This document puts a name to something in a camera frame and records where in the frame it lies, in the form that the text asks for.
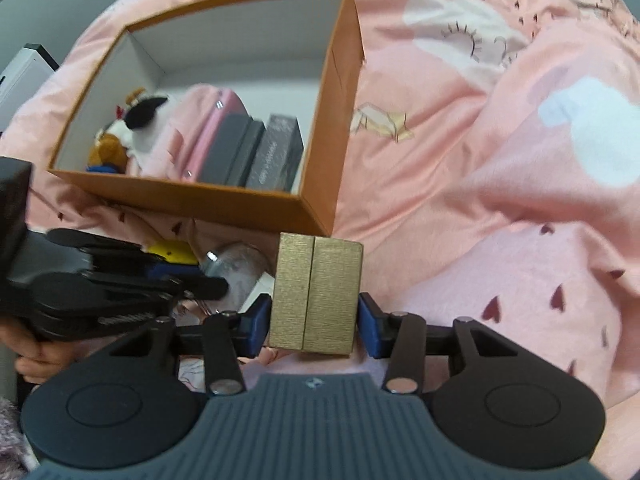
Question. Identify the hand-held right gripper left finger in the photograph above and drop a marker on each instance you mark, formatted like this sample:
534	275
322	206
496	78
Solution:
260	327

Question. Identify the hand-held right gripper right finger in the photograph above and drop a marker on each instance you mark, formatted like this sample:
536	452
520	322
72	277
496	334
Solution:
369	330

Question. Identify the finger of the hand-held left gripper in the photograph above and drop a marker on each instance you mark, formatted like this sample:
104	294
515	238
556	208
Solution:
190	290
170	271

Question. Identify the yellow tape measure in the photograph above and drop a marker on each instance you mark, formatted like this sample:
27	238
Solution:
175	251

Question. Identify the gold textured box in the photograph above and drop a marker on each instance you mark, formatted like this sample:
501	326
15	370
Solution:
315	295

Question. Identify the pink cloth pouch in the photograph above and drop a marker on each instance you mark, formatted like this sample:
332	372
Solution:
180	130

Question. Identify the orange cardboard box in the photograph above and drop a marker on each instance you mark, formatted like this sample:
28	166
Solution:
340	110

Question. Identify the person's left hand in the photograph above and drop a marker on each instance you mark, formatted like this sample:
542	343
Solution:
40	362

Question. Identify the clear round container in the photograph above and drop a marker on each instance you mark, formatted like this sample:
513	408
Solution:
237	262

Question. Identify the brown and white plush toy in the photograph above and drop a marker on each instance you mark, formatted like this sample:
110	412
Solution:
110	150

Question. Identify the dark grey box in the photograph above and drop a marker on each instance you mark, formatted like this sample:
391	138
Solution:
230	150

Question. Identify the grey printed box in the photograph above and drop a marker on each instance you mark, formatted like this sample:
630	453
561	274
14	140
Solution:
275	155

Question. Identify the black and white cow plush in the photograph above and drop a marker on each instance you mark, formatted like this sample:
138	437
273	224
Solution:
145	115

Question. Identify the pink printed blanket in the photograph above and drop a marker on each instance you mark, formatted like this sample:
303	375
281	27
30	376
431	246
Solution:
475	185

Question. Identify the white bedside cabinet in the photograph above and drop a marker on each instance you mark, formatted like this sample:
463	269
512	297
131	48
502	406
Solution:
25	77

